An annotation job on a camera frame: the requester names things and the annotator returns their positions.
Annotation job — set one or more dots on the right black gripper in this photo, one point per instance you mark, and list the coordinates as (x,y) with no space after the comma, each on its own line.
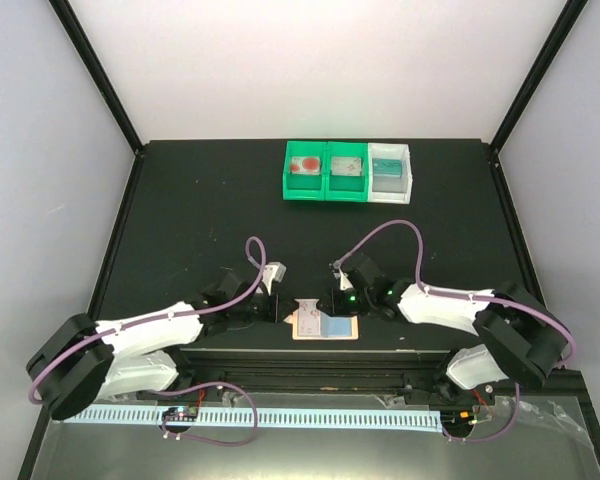
(334,308)

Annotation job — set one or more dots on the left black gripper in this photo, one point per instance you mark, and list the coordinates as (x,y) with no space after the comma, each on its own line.
(275,315)

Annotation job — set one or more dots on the beige card holder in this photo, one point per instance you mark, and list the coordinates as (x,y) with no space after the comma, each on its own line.
(354,336)

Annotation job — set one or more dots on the blue credit card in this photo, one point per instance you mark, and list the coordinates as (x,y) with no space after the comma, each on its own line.
(336,327)

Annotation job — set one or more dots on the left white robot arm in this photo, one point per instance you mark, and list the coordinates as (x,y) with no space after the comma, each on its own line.
(86,360)

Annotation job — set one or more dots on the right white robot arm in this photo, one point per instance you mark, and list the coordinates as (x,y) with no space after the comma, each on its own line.
(517,338)

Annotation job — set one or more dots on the grey patterned card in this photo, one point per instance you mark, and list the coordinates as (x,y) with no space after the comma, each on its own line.
(349,166)

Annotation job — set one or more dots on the red dotted card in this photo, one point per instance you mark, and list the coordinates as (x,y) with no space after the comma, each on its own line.
(305,165)

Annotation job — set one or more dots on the teal card in bin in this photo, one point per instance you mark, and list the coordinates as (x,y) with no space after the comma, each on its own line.
(387,168)

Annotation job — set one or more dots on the middle green bin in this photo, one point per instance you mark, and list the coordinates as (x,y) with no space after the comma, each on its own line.
(347,178)

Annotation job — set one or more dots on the green bin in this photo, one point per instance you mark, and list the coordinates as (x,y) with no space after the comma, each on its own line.
(347,178)
(303,187)

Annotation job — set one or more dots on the white bin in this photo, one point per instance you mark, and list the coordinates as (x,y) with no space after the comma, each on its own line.
(390,190)

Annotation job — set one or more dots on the left green bin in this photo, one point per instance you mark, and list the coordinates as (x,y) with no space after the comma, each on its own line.
(303,187)

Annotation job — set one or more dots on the left circuit board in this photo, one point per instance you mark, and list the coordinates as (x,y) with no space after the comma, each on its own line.
(180,414)

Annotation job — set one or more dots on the circuit board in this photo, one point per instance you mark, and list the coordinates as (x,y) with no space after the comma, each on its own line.
(463,418)
(180,414)

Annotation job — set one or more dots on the right circuit board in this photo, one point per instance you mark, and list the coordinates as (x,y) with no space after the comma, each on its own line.
(463,418)

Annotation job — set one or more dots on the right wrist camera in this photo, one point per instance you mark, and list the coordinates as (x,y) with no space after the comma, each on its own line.
(344,283)

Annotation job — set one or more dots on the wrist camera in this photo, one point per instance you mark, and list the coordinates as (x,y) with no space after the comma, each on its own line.
(273,273)
(344,283)

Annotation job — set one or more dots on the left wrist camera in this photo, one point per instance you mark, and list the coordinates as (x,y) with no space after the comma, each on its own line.
(273,273)

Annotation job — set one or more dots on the black aluminium rail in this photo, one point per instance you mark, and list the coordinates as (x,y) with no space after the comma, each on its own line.
(333,371)

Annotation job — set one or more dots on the white slotted cable duct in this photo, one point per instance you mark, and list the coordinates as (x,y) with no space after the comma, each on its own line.
(289,418)

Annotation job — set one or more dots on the left black frame post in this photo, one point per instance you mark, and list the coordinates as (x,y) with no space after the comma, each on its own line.
(83,47)

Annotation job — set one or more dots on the black frame post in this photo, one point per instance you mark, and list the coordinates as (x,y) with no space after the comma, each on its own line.
(83,47)
(548,52)

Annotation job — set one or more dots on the right black frame post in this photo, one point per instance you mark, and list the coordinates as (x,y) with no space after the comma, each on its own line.
(548,52)

